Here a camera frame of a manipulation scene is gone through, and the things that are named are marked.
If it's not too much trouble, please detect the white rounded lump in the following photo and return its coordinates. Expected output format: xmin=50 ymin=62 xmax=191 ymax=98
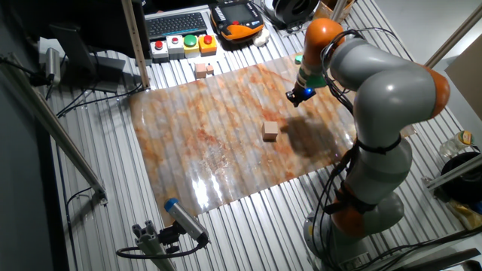
xmin=252 ymin=28 xmax=271 ymax=48

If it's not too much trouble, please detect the yellow box green button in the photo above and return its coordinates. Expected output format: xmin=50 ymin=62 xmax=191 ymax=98
xmin=183 ymin=33 xmax=200 ymax=59

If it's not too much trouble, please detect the black camera cable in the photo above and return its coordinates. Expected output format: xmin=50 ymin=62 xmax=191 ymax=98
xmin=115 ymin=233 xmax=209 ymax=260

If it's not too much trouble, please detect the orange black teach pendant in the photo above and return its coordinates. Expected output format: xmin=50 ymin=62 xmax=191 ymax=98
xmin=209 ymin=0 xmax=265 ymax=41

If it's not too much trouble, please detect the orange box red button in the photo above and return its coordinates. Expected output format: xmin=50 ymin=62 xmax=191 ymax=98
xmin=198 ymin=34 xmax=218 ymax=56

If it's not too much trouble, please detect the silver cylindrical camera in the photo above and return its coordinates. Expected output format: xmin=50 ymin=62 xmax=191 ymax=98
xmin=44 ymin=47 xmax=63 ymax=86

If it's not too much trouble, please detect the brown cardboard box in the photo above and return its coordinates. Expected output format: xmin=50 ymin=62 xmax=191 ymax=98
xmin=312 ymin=0 xmax=357 ymax=24

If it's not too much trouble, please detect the yellow bag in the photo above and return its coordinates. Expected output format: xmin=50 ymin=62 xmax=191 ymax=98
xmin=446 ymin=198 xmax=482 ymax=230

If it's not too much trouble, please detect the brown cardboard panel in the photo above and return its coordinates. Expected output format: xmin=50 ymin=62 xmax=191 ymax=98
xmin=444 ymin=33 xmax=482 ymax=127

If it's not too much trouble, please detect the black round bin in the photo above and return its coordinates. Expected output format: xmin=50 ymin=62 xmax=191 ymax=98
xmin=432 ymin=151 xmax=482 ymax=206

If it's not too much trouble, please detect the silver metal post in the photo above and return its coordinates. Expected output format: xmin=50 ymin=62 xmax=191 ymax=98
xmin=329 ymin=0 xmax=351 ymax=24

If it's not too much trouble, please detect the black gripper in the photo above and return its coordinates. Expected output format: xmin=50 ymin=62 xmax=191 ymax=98
xmin=285 ymin=83 xmax=317 ymax=108

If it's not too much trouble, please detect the black monitor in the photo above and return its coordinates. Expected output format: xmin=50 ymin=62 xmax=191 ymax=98
xmin=11 ymin=0 xmax=151 ymax=61

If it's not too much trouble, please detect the light upright frame beam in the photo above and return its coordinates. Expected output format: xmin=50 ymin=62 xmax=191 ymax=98
xmin=120 ymin=0 xmax=151 ymax=90

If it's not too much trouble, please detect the plastic bottle yellow label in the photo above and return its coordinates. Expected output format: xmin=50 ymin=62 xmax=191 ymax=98
xmin=438 ymin=130 xmax=475 ymax=159

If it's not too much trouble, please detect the short aluminium profile bar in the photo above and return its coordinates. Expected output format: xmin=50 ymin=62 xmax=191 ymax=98
xmin=421 ymin=153 xmax=482 ymax=191

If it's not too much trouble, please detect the white box small red button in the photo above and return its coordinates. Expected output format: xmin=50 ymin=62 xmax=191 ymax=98
xmin=166 ymin=35 xmax=185 ymax=60

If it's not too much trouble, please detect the black table cable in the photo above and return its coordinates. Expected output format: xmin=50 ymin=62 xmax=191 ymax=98
xmin=56 ymin=81 xmax=145 ymax=118

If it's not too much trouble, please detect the black arm cable harness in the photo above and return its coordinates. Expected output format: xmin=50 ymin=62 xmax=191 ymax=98
xmin=311 ymin=26 xmax=415 ymax=271

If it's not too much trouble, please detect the thin dark floor cable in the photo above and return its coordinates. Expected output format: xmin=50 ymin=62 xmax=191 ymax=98
xmin=55 ymin=145 xmax=94 ymax=271

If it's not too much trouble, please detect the slanted aluminium frame strut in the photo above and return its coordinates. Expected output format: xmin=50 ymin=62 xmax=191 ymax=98
xmin=424 ymin=2 xmax=482 ymax=69

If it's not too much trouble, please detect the aluminium profile camera mount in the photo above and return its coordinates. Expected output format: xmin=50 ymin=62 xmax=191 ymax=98
xmin=131 ymin=220 xmax=178 ymax=271

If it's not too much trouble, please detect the orange marble patterned mat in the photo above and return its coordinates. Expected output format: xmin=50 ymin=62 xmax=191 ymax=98
xmin=129 ymin=52 xmax=358 ymax=227

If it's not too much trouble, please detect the small wooden cube block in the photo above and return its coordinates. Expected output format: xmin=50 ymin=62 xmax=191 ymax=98
xmin=261 ymin=120 xmax=280 ymax=143

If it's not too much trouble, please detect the grey monitor stand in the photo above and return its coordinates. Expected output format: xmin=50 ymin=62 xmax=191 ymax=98
xmin=48 ymin=24 xmax=127 ymax=94

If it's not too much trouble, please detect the black keyboard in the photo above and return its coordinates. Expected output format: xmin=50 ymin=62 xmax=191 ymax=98
xmin=145 ymin=11 xmax=209 ymax=41

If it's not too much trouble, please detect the silver camera blue cap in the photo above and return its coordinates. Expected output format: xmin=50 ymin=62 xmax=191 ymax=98
xmin=164 ymin=198 xmax=210 ymax=244

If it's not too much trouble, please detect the black filament spool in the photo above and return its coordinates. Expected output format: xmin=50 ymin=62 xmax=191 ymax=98
xmin=271 ymin=0 xmax=321 ymax=27

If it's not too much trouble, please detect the green wrist camera bracket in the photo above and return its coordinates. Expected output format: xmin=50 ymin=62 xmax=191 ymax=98
xmin=294 ymin=54 xmax=328 ymax=90

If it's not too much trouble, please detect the white box red mushroom button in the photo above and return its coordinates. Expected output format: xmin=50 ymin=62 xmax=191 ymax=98
xmin=150 ymin=39 xmax=170 ymax=63

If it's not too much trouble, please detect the long aluminium frame rail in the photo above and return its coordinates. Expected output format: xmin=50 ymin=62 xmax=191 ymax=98
xmin=0 ymin=52 xmax=109 ymax=206

